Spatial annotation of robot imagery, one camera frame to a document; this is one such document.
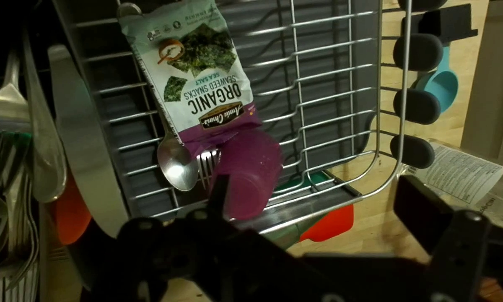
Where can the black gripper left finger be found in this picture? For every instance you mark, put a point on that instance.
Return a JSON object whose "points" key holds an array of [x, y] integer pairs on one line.
{"points": [[218, 198]]}

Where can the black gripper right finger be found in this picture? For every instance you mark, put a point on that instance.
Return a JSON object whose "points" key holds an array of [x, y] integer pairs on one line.
{"points": [[446, 235]]}

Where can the purple plastic cup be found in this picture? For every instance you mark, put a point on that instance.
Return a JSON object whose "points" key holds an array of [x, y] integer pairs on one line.
{"points": [[252, 167]]}

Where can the silver fork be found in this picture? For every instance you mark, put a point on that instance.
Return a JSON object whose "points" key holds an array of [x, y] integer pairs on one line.
{"points": [[207, 167], [5, 105]]}

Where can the silver spoon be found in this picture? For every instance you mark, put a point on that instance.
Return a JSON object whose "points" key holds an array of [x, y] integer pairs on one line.
{"points": [[178, 164]]}

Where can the white printed paper sheet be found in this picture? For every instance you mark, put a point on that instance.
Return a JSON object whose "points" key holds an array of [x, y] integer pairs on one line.
{"points": [[458, 172]]}

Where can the organic seaweed snack packet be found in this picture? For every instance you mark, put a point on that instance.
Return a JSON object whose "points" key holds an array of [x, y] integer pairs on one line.
{"points": [[202, 72]]}

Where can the wide blade silver knife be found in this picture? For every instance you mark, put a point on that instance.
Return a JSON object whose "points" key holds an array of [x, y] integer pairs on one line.
{"points": [[89, 161]]}

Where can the grey dish rack drip tray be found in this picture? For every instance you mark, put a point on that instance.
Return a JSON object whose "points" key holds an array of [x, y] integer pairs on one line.
{"points": [[341, 124]]}

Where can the blue measuring scoop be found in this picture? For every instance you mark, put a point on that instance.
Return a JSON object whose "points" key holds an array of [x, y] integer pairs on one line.
{"points": [[445, 89]]}

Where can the small black plastic block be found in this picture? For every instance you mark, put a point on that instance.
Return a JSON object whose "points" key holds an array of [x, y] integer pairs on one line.
{"points": [[453, 21]]}

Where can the black utensil caddy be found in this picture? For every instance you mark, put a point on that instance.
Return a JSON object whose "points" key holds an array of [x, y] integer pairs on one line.
{"points": [[36, 16]]}

